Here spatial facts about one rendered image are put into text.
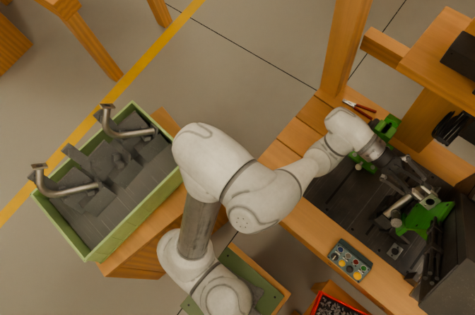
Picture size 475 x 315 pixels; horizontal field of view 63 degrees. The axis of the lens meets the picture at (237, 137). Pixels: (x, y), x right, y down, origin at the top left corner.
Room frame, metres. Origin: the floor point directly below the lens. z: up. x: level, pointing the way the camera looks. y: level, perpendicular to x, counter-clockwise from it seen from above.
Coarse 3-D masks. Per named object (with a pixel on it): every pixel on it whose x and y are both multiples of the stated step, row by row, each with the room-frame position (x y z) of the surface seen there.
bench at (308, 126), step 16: (320, 96) 0.75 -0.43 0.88; (336, 96) 0.72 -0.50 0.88; (352, 96) 0.70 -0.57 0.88; (304, 112) 0.69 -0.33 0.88; (320, 112) 0.67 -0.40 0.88; (368, 112) 0.60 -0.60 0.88; (384, 112) 0.58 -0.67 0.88; (288, 128) 0.64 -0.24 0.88; (304, 128) 0.62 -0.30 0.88; (320, 128) 0.60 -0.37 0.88; (272, 144) 0.59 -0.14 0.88; (288, 144) 0.56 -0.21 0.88; (304, 144) 0.54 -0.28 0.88; (400, 144) 0.42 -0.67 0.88; (432, 144) 0.38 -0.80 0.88; (272, 160) 0.51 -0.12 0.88; (288, 160) 0.49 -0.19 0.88; (416, 160) 0.33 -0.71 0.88; (432, 160) 0.31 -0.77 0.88; (448, 160) 0.29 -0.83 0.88; (464, 160) 0.27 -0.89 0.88; (448, 176) 0.23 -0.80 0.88; (464, 176) 0.21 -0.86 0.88
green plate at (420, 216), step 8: (416, 208) 0.12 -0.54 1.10; (424, 208) 0.11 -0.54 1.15; (432, 208) 0.10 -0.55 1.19; (440, 208) 0.09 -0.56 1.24; (448, 208) 0.08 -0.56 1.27; (408, 216) 0.10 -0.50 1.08; (416, 216) 0.09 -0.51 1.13; (424, 216) 0.08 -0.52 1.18; (432, 216) 0.07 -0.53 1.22; (440, 216) 0.06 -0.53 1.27; (408, 224) 0.08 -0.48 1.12; (416, 224) 0.07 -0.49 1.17; (424, 224) 0.06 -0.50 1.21; (416, 232) 0.04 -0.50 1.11; (424, 232) 0.03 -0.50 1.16
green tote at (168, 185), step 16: (128, 112) 0.94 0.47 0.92; (144, 112) 0.89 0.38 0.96; (160, 128) 0.79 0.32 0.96; (96, 144) 0.83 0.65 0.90; (176, 176) 0.56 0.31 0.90; (32, 192) 0.67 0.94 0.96; (160, 192) 0.51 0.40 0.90; (48, 208) 0.59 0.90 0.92; (144, 208) 0.46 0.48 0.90; (64, 224) 0.51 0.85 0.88; (128, 224) 0.42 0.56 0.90; (80, 240) 0.42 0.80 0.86; (112, 240) 0.37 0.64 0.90; (80, 256) 0.33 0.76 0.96; (96, 256) 0.32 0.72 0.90
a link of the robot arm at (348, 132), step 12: (336, 108) 0.48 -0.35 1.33; (324, 120) 0.47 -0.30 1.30; (336, 120) 0.44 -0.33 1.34; (348, 120) 0.43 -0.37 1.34; (360, 120) 0.42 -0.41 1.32; (336, 132) 0.41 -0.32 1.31; (348, 132) 0.39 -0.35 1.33; (360, 132) 0.38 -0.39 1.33; (372, 132) 0.38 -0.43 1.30; (336, 144) 0.38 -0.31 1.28; (348, 144) 0.36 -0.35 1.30; (360, 144) 0.35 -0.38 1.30
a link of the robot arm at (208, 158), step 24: (192, 144) 0.35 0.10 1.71; (216, 144) 0.33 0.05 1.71; (192, 168) 0.30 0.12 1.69; (216, 168) 0.27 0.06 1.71; (240, 168) 0.26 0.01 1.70; (192, 192) 0.27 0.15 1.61; (216, 192) 0.23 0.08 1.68; (192, 216) 0.24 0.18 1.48; (216, 216) 0.23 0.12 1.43; (168, 240) 0.25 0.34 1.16; (192, 240) 0.20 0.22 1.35; (168, 264) 0.17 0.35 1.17; (192, 264) 0.14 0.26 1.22; (216, 264) 0.13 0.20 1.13; (192, 288) 0.08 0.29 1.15
